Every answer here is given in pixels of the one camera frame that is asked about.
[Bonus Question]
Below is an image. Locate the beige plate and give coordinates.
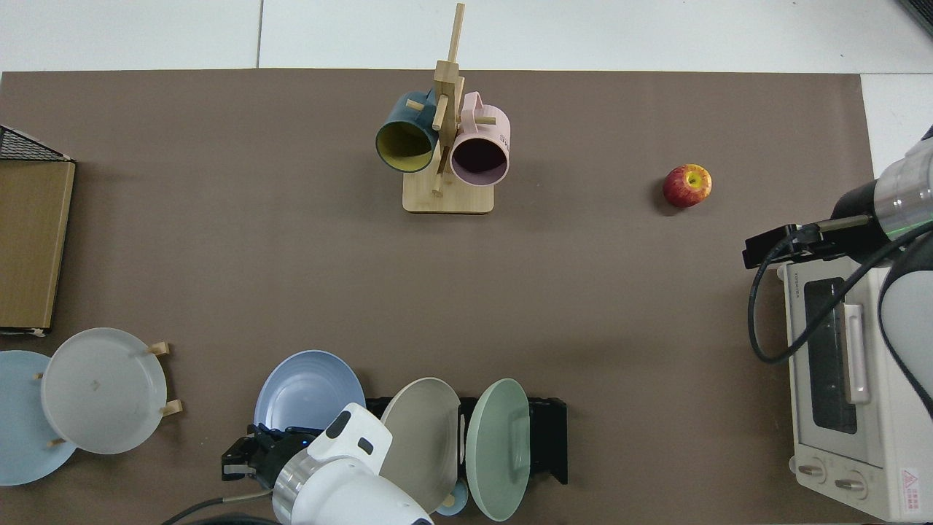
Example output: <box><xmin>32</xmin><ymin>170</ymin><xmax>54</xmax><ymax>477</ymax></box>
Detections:
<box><xmin>378</xmin><ymin>377</ymin><xmax>463</xmax><ymax>516</ymax></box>

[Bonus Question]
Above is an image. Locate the pale toaster oven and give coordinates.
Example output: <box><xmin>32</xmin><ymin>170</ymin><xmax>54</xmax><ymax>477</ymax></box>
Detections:
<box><xmin>778</xmin><ymin>259</ymin><xmax>933</xmax><ymax>523</ymax></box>

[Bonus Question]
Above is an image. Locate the wooden cup stand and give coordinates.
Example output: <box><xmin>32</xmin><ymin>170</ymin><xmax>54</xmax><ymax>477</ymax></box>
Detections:
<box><xmin>402</xmin><ymin>3</ymin><xmax>497</xmax><ymax>215</ymax></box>

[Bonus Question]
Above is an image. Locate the pink cup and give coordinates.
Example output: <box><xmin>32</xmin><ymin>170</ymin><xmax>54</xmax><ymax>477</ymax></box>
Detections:
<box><xmin>449</xmin><ymin>91</ymin><xmax>512</xmax><ymax>187</ymax></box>

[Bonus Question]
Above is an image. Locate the small blue round thing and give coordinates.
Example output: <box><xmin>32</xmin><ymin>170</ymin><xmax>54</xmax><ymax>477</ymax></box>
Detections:
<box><xmin>436</xmin><ymin>478</ymin><xmax>470</xmax><ymax>518</ymax></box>

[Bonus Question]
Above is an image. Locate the grey white plate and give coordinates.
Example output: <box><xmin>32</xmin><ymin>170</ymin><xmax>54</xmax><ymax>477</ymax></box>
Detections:
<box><xmin>40</xmin><ymin>327</ymin><xmax>168</xmax><ymax>456</ymax></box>

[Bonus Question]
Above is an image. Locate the wire basket with wooden floor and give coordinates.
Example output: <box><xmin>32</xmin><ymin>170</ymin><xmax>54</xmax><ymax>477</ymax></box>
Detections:
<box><xmin>0</xmin><ymin>124</ymin><xmax>77</xmax><ymax>337</ymax></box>

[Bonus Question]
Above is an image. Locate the green plate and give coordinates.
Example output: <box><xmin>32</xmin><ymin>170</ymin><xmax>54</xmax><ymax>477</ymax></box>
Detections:
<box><xmin>466</xmin><ymin>378</ymin><xmax>532</xmax><ymax>523</ymax></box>

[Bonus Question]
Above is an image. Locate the light blue plate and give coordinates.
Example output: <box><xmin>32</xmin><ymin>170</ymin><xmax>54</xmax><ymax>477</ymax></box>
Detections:
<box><xmin>0</xmin><ymin>350</ymin><xmax>78</xmax><ymax>487</ymax></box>

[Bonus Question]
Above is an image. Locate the brown table cloth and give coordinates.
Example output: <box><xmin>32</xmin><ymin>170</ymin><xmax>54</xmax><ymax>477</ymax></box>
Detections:
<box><xmin>0</xmin><ymin>69</ymin><xmax>902</xmax><ymax>525</ymax></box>

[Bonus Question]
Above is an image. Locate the black dish rack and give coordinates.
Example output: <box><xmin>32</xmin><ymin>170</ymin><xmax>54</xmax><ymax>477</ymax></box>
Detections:
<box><xmin>364</xmin><ymin>396</ymin><xmax>569</xmax><ymax>486</ymax></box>

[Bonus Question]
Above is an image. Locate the wooden plate rack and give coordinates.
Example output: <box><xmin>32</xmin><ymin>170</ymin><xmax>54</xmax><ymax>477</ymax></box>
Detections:
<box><xmin>33</xmin><ymin>341</ymin><xmax>184</xmax><ymax>448</ymax></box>

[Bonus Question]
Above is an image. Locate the red yellow apple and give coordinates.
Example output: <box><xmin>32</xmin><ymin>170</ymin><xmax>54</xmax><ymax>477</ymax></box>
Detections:
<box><xmin>662</xmin><ymin>163</ymin><xmax>714</xmax><ymax>210</ymax></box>

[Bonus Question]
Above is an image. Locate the dark teal cup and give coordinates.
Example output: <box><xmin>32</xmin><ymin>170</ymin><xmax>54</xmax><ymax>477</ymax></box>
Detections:
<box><xmin>375</xmin><ymin>89</ymin><xmax>441</xmax><ymax>174</ymax></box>

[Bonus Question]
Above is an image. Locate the black slanted panel edge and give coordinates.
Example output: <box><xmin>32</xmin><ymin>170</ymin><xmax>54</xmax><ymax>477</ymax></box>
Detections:
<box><xmin>899</xmin><ymin>0</ymin><xmax>933</xmax><ymax>39</ymax></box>

